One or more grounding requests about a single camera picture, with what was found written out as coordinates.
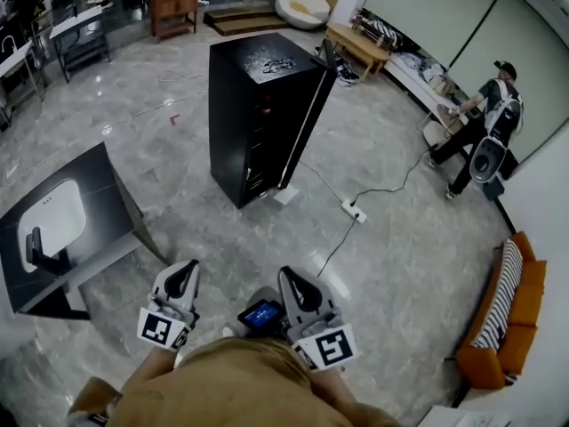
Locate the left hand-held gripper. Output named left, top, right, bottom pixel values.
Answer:
left=136, top=259, right=202, bottom=351

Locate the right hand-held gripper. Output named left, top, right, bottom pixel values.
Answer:
left=276, top=265, right=359, bottom=374

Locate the black fridge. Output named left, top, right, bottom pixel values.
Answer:
left=208, top=32, right=339, bottom=211

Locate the person's right forearm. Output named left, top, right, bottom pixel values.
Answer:
left=309, top=365, right=359, bottom=417

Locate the person's left forearm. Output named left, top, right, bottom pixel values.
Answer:
left=126, top=345, right=181, bottom=393

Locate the white floor plate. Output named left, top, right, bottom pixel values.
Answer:
left=272, top=184, right=301, bottom=206

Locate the person's grey trouser leg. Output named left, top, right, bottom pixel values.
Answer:
left=246, top=285, right=285, bottom=311

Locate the black device with blue screen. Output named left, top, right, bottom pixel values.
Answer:
left=236, top=299, right=286, bottom=331

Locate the white power strip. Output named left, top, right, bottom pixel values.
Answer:
left=341, top=198, right=369, bottom=225

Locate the person's tan shirt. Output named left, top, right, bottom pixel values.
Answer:
left=66, top=335, right=401, bottom=427

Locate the black sink counter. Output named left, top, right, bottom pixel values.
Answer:
left=0, top=141, right=171, bottom=322

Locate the black faucet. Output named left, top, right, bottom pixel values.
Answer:
left=24, top=226, right=73, bottom=278

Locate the white sink basin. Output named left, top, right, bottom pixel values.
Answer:
left=17, top=179, right=88, bottom=274

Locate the black white striped blanket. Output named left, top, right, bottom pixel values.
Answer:
left=469, top=238, right=525, bottom=350

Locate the white table with papers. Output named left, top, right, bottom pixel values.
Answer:
left=416, top=404, right=513, bottom=427

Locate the orange sofa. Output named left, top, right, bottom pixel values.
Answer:
left=454, top=230, right=549, bottom=391

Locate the white bench with clothes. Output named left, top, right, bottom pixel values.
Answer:
left=383, top=52, right=473, bottom=126

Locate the low wooden table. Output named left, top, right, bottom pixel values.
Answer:
left=325, top=21, right=393, bottom=82

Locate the wooden step platform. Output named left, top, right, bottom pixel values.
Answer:
left=203, top=5, right=291, bottom=37

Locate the white table with faucet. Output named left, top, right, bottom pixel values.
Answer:
left=0, top=35, right=47, bottom=129

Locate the brown wooden cabinet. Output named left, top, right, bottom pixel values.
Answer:
left=147, top=0, right=202, bottom=44

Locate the striped fabric rack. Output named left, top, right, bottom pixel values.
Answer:
left=353, top=14, right=404, bottom=52

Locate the white beanbag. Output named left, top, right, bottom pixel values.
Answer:
left=274, top=0, right=332, bottom=31

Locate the black power cable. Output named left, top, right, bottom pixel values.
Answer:
left=316, top=148, right=442, bottom=279

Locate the white floor cable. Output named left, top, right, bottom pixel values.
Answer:
left=100, top=68, right=210, bottom=137

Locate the white desk with black frame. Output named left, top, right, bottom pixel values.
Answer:
left=48, top=5, right=113, bottom=85

